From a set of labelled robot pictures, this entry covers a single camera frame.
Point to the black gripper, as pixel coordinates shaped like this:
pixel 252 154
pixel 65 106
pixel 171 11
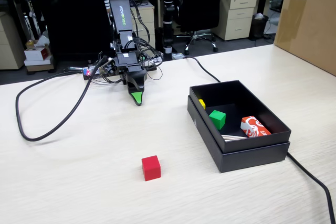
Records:
pixel 127 61

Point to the red cube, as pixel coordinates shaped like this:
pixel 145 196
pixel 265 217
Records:
pixel 151 169

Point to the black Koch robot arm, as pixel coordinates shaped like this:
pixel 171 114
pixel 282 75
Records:
pixel 122 14

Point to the flat cardboard box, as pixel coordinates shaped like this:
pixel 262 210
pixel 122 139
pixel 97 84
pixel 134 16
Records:
pixel 39 65

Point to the black open box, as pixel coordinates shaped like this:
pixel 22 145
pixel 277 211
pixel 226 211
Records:
pixel 252 159
pixel 262 140

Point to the large brown cardboard box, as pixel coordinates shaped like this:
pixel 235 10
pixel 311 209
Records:
pixel 307 22

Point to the controller board with LEDs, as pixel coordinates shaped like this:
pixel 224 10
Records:
pixel 88 72

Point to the beige drawer cabinet grey top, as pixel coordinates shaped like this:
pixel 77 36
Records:
pixel 145 22

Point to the yellow cube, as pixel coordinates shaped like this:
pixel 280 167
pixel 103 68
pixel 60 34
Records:
pixel 202 104

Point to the black pole with white bands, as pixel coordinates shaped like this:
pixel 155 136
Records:
pixel 168 19

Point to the thin black stand pole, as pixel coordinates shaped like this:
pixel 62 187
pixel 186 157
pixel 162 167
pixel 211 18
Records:
pixel 155 11

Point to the green cube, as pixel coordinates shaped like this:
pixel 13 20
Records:
pixel 217 119

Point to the wide black office chair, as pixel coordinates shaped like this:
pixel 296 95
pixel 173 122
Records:
pixel 73 16

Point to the black mesh swivel chair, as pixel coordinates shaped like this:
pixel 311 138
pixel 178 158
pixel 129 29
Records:
pixel 200 3

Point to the white and red carton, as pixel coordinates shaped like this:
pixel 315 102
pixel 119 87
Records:
pixel 36 54

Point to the silver metal utensil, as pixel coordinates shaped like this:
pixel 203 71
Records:
pixel 233 137

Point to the beige three-drawer cabinet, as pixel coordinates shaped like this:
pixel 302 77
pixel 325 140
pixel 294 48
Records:
pixel 236 16

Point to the orange and white carton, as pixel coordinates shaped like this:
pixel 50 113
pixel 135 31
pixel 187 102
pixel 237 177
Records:
pixel 253 127

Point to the beige side cabinet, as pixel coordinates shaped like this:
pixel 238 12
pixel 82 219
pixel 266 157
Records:
pixel 9 45

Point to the black trash bin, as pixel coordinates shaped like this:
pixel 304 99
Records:
pixel 258 27

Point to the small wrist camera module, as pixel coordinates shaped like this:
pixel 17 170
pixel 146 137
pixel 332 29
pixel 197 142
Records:
pixel 108 68

